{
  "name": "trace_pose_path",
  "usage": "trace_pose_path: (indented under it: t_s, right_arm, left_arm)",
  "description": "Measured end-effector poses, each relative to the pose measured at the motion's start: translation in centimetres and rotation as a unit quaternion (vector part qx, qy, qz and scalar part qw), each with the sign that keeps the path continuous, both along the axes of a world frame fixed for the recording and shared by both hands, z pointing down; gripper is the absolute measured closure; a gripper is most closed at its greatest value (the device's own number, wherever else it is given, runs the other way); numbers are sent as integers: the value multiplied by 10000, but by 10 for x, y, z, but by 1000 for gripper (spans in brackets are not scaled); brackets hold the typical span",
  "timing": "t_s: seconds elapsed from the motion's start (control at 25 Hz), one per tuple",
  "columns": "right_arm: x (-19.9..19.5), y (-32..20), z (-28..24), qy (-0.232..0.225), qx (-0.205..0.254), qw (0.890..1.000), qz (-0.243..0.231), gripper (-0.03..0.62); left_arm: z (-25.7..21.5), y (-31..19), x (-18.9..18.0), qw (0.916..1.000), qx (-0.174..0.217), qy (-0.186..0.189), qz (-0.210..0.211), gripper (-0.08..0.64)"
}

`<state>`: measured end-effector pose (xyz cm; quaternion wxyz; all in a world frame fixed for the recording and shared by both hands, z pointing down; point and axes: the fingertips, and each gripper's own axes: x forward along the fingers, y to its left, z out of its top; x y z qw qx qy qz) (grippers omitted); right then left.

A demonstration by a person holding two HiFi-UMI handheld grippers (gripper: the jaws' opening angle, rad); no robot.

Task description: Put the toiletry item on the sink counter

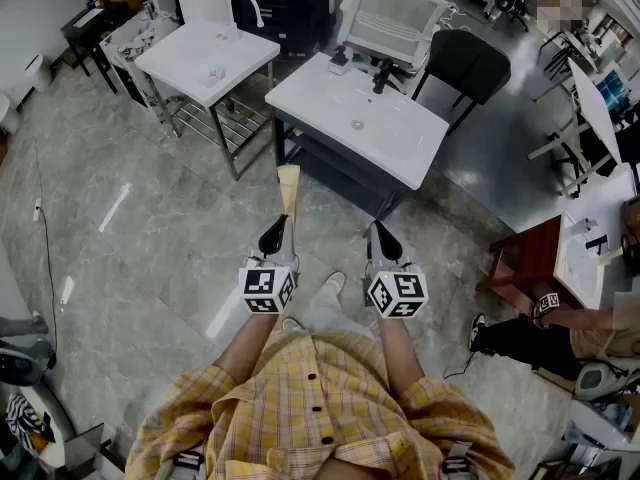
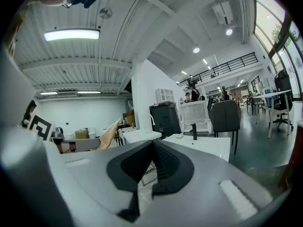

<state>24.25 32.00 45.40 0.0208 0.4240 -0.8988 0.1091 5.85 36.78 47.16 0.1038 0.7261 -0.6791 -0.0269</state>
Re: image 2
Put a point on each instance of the white rectangular sink basin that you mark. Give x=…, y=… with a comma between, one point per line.
x=208, y=145

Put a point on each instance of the small white cabinet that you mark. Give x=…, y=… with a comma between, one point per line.
x=165, y=95

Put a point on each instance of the grey upholstered chair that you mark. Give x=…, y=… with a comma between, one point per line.
x=225, y=116

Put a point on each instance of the black printer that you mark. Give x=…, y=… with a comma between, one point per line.
x=164, y=119

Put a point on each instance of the large glass window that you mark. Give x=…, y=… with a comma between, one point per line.
x=272, y=22

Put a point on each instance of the white ceiling air conditioner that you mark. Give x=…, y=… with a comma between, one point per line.
x=223, y=12

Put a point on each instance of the long ceiling light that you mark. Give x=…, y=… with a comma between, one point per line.
x=48, y=93
x=88, y=92

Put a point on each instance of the black mezzanine railing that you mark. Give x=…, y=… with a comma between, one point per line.
x=225, y=66

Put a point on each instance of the white desk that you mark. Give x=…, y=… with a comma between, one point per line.
x=272, y=98

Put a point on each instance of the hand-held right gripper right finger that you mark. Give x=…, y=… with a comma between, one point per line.
x=203, y=188

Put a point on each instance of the rectangular ceiling light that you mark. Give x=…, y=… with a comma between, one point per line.
x=71, y=34

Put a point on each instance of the eyeglasses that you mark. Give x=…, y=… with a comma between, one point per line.
x=67, y=4

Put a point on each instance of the white mesh office chair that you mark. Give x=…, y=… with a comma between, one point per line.
x=195, y=113

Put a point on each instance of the round ceiling downlight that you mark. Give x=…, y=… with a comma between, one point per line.
x=229, y=32
x=196, y=49

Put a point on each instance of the black office chair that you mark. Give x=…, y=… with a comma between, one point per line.
x=282, y=91

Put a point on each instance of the brown wooden cabinet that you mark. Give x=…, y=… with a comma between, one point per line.
x=293, y=159

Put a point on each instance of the white faucet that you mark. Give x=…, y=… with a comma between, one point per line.
x=150, y=123

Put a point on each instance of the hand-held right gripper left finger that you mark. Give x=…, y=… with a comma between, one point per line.
x=94, y=174

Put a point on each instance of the black faucet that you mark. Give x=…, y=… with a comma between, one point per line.
x=194, y=131

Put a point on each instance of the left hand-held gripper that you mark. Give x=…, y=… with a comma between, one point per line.
x=40, y=128

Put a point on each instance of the round metal ceiling fixture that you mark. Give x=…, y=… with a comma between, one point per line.
x=105, y=12

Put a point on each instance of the white laundry sink basin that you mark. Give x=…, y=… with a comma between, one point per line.
x=142, y=135

